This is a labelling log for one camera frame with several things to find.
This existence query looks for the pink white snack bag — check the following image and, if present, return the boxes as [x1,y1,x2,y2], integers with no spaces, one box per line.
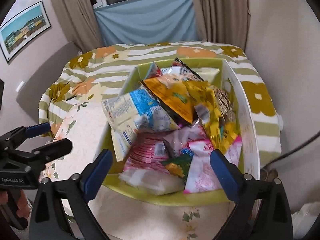
[182,134,243,195]

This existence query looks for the white translucent packet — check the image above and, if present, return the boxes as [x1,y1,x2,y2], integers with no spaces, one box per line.
[118,169,184,196]

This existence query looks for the dark green snack packet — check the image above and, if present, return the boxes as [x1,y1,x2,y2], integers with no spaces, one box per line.
[160,154,192,180]

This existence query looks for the light blue white snack bag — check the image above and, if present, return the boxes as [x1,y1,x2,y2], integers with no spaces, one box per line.
[102,89,179,162]

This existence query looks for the gold snack bag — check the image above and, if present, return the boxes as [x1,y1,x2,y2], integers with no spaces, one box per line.
[184,81,240,154]

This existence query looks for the cartoon purple blue snack bag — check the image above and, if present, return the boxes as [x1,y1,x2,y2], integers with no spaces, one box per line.
[163,125,208,158]

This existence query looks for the blue red cartoon snack bag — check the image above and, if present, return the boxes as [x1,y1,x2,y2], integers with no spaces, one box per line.
[144,62,163,80]

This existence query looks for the red brown yellow snack bag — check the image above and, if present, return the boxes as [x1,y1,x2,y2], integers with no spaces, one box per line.
[142,58,204,124]

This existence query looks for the orange white cake bag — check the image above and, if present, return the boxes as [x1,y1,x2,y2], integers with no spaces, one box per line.
[193,67,220,83]

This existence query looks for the person's left hand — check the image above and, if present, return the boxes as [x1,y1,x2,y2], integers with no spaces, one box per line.
[0,189,32,221]

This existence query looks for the grey padded headboard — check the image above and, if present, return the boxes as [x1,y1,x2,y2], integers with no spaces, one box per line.
[16,42,80,122]

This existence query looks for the black lamp stand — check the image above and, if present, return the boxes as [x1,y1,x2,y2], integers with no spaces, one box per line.
[263,131,320,169]

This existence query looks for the floral striped bed quilt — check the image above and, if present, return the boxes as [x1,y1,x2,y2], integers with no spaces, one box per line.
[39,42,281,166]

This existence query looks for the framed houses picture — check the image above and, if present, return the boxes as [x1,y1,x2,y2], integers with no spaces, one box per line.
[1,1,51,62]

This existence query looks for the left beige curtain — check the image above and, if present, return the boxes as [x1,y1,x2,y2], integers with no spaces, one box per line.
[51,0,103,52]

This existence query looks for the beige curtain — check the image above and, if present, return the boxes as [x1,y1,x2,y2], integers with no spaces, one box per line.
[51,0,103,52]
[193,0,251,50]

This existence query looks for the green cardboard box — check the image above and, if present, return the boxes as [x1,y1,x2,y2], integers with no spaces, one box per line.
[93,57,261,207]

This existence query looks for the blue cloth under window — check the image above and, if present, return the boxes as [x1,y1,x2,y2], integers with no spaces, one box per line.
[94,0,200,46]

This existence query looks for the right beige curtain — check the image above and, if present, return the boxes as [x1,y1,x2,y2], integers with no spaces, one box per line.
[193,0,251,50]

